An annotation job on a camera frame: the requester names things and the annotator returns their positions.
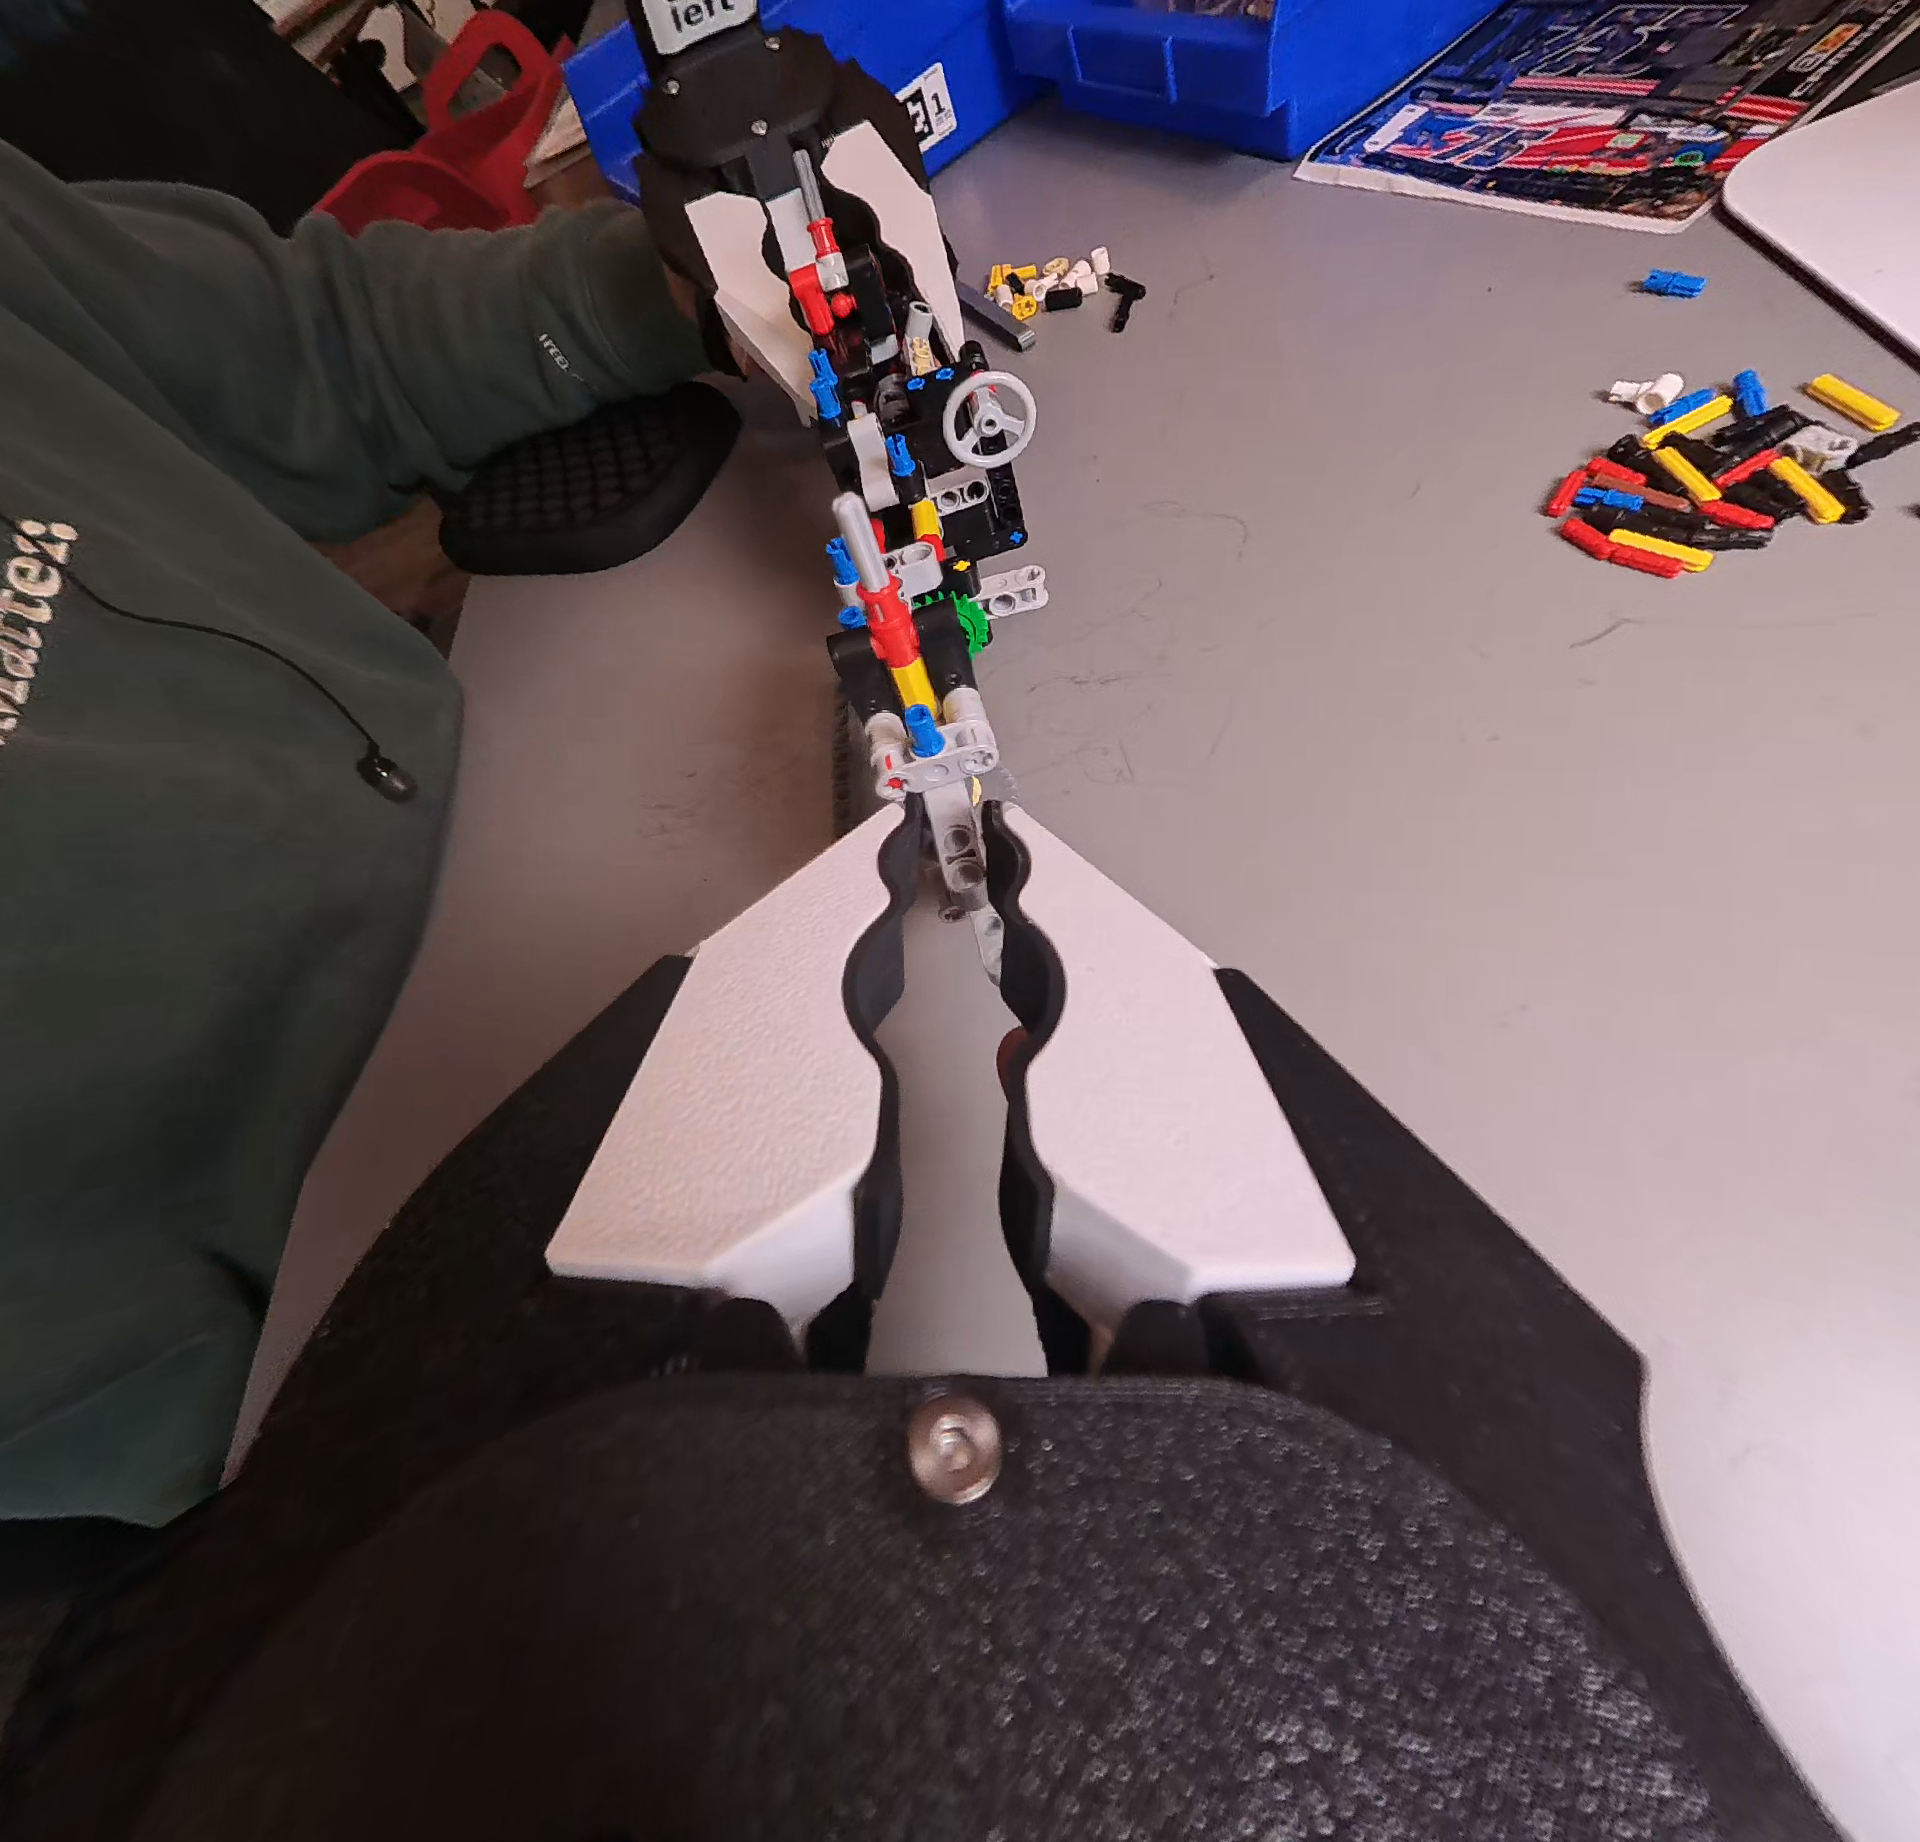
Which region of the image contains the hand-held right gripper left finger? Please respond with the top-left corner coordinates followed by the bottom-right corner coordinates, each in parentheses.
top-left (547, 803), bottom-right (927, 1373)

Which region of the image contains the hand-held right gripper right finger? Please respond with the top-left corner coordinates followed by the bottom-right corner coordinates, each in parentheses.
top-left (982, 803), bottom-right (1357, 1374)

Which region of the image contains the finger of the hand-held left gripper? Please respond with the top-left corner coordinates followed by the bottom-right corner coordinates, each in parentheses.
top-left (824, 123), bottom-right (969, 351)
top-left (682, 187), bottom-right (843, 416)

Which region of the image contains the lego car chassis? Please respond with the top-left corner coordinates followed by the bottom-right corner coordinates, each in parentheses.
top-left (781, 148), bottom-right (1055, 980)

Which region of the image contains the pile of pale lego pieces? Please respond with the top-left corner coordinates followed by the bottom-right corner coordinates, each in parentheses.
top-left (982, 244), bottom-right (1150, 332)

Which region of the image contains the lego sticker sheet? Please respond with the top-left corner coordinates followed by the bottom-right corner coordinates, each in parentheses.
top-left (1296, 0), bottom-right (1899, 230)

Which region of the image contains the pile of colourful lego pins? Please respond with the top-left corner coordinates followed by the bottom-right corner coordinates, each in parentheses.
top-left (1546, 368), bottom-right (1920, 578)

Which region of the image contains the black mesh armrest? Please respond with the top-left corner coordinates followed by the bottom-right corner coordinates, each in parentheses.
top-left (440, 379), bottom-right (743, 575)

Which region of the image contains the red bag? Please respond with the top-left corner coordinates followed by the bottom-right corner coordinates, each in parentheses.
top-left (315, 8), bottom-right (579, 230)

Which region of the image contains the blue plastic bin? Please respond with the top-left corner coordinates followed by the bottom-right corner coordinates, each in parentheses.
top-left (996, 0), bottom-right (1614, 165)

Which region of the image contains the thin black cord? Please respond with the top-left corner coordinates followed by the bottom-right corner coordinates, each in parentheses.
top-left (0, 513), bottom-right (423, 804)

